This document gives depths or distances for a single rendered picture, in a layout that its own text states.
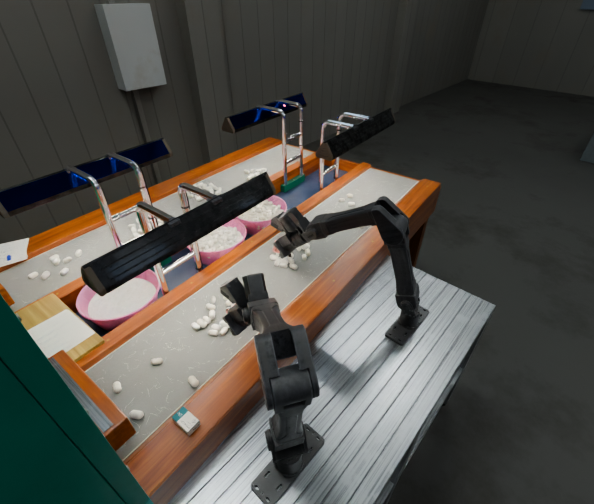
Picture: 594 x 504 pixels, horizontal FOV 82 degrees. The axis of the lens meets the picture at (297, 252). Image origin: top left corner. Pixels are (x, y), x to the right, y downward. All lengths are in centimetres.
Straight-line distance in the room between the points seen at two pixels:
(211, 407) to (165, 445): 13
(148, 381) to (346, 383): 56
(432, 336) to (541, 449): 91
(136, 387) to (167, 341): 16
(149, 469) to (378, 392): 61
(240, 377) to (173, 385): 19
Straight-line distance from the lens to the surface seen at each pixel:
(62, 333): 127
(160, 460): 94
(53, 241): 175
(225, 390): 98
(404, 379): 114
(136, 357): 115
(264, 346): 61
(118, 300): 136
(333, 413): 105
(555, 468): 202
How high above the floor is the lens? 160
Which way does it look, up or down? 37 degrees down
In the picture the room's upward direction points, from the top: straight up
